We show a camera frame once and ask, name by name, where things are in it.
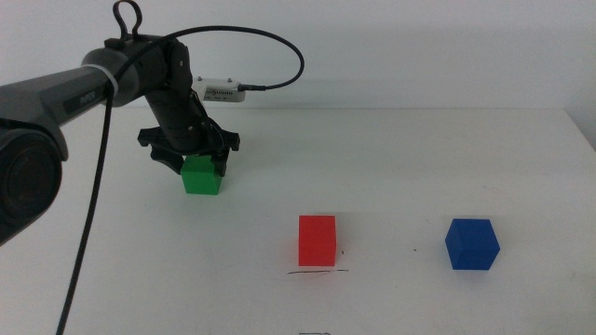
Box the green cube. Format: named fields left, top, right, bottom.
left=180, top=154, right=224, bottom=195

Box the red cube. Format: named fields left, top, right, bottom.
left=297, top=214, right=337, bottom=267

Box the blue cube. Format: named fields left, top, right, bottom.
left=444, top=218, right=501, bottom=271

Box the white left arm cable tie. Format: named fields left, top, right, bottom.
left=91, top=63, right=120, bottom=98

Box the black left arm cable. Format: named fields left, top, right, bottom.
left=55, top=0, right=306, bottom=335

